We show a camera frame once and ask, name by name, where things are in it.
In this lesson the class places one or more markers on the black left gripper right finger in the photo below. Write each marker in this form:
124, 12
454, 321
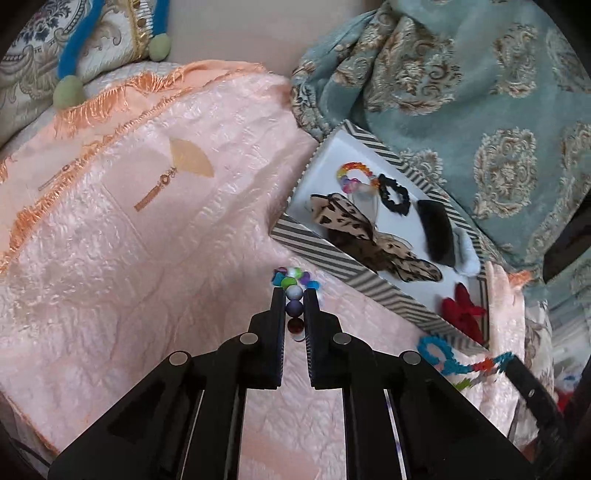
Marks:
403, 419

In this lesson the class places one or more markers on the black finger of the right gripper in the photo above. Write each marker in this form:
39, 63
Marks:
537, 398

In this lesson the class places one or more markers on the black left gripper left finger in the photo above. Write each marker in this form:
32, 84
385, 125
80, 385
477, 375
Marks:
184, 419

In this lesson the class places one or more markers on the black velvet bow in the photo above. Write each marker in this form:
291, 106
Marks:
438, 232

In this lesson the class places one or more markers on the black scrunchie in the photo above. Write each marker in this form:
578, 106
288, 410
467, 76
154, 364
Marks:
394, 196

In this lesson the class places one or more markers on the red velvet bow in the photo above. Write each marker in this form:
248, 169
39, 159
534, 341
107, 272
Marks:
463, 314

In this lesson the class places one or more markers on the light blue fuzzy hair clip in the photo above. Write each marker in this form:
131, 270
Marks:
467, 261

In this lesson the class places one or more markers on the leopard print ribbon bow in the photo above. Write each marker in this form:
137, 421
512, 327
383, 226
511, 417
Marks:
352, 232

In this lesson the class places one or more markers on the peach satin quilted bedspread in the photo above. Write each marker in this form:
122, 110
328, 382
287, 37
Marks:
160, 243

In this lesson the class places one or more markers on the chevron striped white tray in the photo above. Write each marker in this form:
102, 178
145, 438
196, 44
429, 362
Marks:
386, 231

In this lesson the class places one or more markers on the teal paisley blanket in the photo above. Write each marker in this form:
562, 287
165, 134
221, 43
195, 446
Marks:
485, 100

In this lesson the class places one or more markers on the floral embroidered cream pillow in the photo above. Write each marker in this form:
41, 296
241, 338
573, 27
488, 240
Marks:
29, 67

